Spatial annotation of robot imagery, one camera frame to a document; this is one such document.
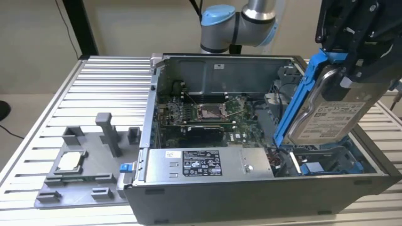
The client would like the hard disk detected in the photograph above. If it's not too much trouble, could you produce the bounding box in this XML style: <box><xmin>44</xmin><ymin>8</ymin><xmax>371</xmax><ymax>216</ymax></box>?
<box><xmin>272</xmin><ymin>48</ymin><xmax>389</xmax><ymax>148</ymax></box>

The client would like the CPU socket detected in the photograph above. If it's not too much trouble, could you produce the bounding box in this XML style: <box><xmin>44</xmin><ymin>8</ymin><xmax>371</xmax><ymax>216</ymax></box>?
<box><xmin>196</xmin><ymin>103</ymin><xmax>227</xmax><ymax>121</ymax></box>

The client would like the green motherboard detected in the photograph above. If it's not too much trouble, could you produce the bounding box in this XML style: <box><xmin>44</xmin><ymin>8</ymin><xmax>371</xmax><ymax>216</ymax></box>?
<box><xmin>155</xmin><ymin>93</ymin><xmax>279</xmax><ymax>151</ymax></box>

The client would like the grey parts rack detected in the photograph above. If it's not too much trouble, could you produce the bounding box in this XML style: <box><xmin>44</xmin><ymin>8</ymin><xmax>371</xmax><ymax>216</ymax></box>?
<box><xmin>33</xmin><ymin>112</ymin><xmax>141</xmax><ymax>210</ymax></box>

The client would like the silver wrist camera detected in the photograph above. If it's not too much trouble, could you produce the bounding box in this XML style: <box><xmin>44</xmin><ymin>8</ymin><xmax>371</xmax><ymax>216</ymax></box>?
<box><xmin>339</xmin><ymin>76</ymin><xmax>354</xmax><ymax>89</ymax></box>

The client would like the silver power supply unit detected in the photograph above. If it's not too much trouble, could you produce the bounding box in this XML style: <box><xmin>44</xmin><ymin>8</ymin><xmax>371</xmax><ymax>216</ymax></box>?
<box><xmin>144</xmin><ymin>147</ymin><xmax>275</xmax><ymax>183</ymax></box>

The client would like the black floor cable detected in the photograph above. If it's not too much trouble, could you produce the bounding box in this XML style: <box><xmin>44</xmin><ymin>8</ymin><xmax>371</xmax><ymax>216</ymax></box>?
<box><xmin>0</xmin><ymin>124</ymin><xmax>24</xmax><ymax>140</ymax></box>

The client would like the thin metal locking lever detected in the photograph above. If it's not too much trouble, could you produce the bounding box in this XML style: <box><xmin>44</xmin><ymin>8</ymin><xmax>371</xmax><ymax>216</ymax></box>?
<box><xmin>183</xmin><ymin>91</ymin><xmax>199</xmax><ymax>106</ymax></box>

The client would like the black vertical post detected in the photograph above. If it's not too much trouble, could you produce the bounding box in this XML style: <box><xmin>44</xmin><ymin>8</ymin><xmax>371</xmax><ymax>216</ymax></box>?
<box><xmin>61</xmin><ymin>0</ymin><xmax>100</xmax><ymax>56</ymax></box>

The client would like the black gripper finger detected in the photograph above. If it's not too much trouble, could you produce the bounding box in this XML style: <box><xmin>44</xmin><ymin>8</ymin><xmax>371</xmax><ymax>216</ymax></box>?
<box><xmin>315</xmin><ymin>0</ymin><xmax>342</xmax><ymax>51</ymax></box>
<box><xmin>343</xmin><ymin>41</ymin><xmax>395</xmax><ymax>83</ymax></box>

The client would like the black hanging cable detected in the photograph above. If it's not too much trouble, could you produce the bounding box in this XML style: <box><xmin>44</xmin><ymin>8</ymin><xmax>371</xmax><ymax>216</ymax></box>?
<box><xmin>187</xmin><ymin>0</ymin><xmax>203</xmax><ymax>18</ymax></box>

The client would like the grey open PC case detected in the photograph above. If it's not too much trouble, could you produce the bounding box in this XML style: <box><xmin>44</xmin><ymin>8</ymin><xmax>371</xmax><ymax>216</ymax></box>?
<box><xmin>123</xmin><ymin>53</ymin><xmax>402</xmax><ymax>225</ymax></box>

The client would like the blue disk carrier tab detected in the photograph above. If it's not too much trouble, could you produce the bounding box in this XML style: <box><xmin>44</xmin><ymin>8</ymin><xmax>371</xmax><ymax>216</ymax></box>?
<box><xmin>299</xmin><ymin>162</ymin><xmax>324</xmax><ymax>176</ymax></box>

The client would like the metal socket cover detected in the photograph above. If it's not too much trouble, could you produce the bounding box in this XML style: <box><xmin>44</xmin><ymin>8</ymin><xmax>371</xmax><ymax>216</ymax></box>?
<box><xmin>223</xmin><ymin>97</ymin><xmax>248</xmax><ymax>116</ymax></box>

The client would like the black RAM slot bank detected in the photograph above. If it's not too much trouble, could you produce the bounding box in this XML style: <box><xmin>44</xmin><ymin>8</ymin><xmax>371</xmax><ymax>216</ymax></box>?
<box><xmin>183</xmin><ymin>119</ymin><xmax>236</xmax><ymax>126</ymax></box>
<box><xmin>183</xmin><ymin>92</ymin><xmax>230</xmax><ymax>104</ymax></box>

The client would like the black round stand foot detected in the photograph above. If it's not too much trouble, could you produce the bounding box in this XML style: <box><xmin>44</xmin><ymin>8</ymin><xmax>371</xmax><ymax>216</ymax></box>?
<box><xmin>0</xmin><ymin>100</ymin><xmax>12</xmax><ymax>121</ymax></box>

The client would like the silver CPU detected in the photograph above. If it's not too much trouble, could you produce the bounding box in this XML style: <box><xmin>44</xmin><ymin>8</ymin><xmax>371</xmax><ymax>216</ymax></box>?
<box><xmin>56</xmin><ymin>152</ymin><xmax>85</xmax><ymax>171</ymax></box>

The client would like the thin black wall cable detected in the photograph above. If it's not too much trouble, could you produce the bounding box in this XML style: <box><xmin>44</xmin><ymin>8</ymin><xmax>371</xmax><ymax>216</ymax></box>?
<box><xmin>53</xmin><ymin>0</ymin><xmax>81</xmax><ymax>60</ymax></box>

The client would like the black graphics card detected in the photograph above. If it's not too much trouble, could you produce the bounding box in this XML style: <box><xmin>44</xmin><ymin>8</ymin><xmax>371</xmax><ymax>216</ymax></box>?
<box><xmin>184</xmin><ymin>126</ymin><xmax>226</xmax><ymax>144</ymax></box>

